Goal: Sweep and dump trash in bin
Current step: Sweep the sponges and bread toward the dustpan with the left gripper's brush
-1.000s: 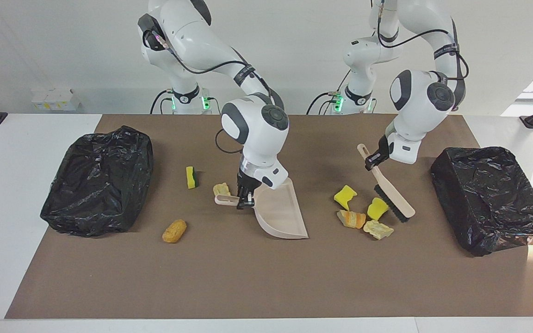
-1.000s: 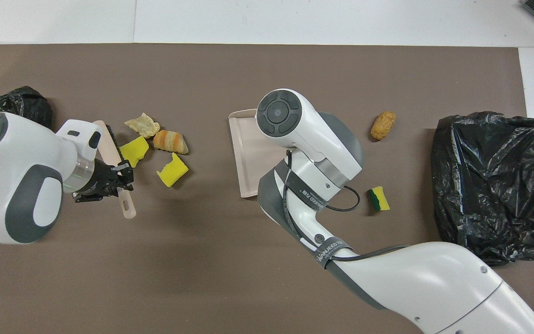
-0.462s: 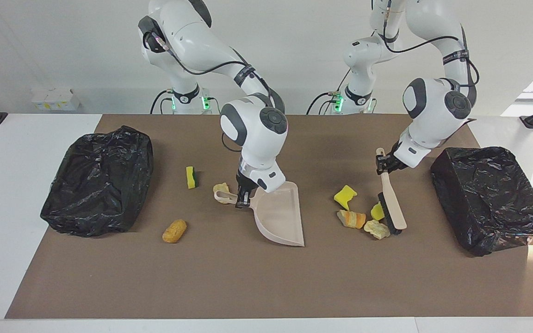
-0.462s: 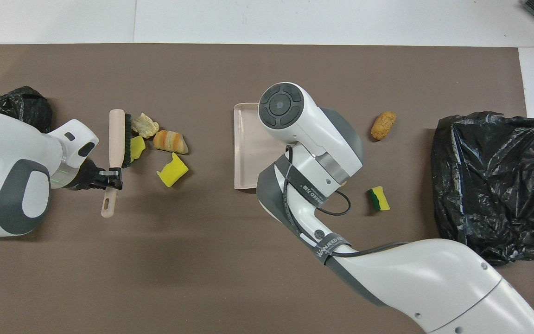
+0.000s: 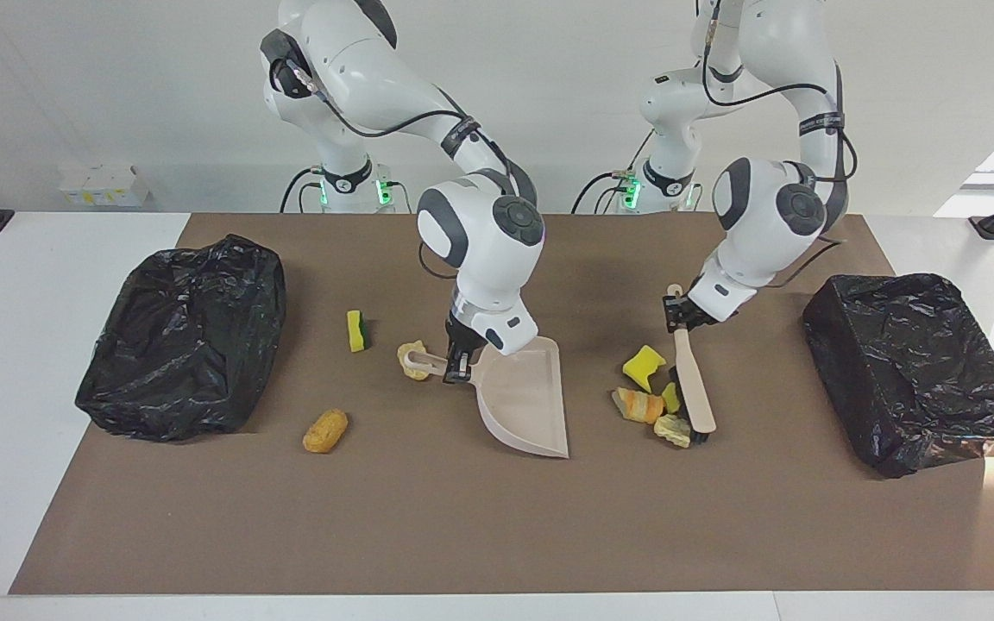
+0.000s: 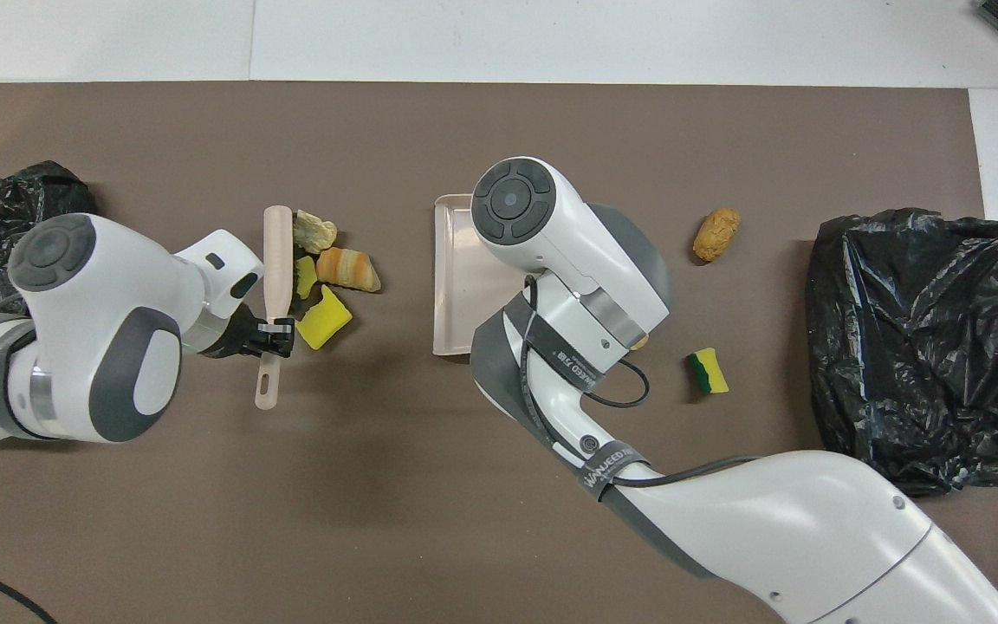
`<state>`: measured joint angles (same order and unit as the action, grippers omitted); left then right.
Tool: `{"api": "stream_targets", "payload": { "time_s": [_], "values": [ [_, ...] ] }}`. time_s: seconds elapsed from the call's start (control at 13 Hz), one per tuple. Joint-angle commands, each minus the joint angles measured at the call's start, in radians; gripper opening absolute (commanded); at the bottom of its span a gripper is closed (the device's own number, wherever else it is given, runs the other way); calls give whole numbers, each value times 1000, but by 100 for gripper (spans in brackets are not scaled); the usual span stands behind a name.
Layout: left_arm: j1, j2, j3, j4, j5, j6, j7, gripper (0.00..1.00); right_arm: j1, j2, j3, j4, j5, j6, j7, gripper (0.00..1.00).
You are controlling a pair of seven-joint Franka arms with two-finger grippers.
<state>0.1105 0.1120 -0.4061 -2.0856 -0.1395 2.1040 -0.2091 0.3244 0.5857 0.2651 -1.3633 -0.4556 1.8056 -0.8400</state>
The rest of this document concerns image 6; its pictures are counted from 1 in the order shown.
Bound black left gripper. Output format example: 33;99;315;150
204;303;296;359

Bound beige hand brush black bristles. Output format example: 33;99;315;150
255;205;309;412

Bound orange cream striped foam piece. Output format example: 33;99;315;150
316;247;382;292

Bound beige plastic dustpan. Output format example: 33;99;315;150
432;193;535;357

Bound yellow sponge with green layer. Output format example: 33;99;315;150
688;347;730;395

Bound brown nugget shaped foam piece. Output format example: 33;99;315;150
693;207;742;263

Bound brown table mat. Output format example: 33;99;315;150
0;82;998;624

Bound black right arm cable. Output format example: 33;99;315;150
521;273;760;488

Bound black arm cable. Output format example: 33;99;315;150
521;273;760;488
0;559;58;624

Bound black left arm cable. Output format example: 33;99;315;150
0;559;58;624

